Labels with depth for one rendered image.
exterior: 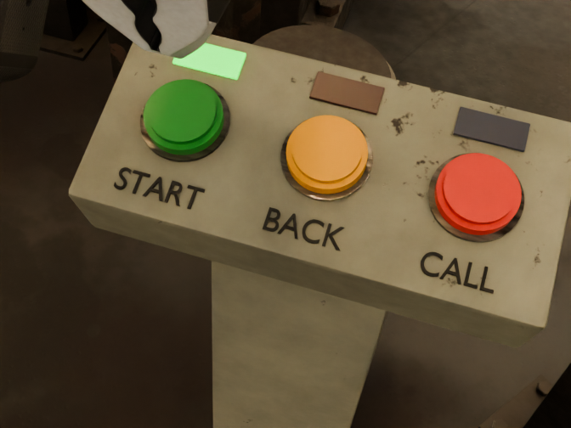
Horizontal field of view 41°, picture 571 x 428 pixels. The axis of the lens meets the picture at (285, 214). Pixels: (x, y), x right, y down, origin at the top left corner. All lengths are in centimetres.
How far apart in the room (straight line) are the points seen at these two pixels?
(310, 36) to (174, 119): 23
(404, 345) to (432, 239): 67
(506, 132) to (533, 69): 110
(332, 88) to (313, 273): 10
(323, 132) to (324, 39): 22
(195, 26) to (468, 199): 15
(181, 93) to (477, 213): 16
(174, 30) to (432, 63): 115
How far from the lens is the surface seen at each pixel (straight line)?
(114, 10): 32
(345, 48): 58
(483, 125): 39
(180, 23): 30
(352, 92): 39
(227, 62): 41
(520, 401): 103
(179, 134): 38
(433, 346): 104
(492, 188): 37
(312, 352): 46
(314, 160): 37
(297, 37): 58
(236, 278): 42
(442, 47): 149
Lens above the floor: 87
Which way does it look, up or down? 50 degrees down
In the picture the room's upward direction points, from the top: 6 degrees clockwise
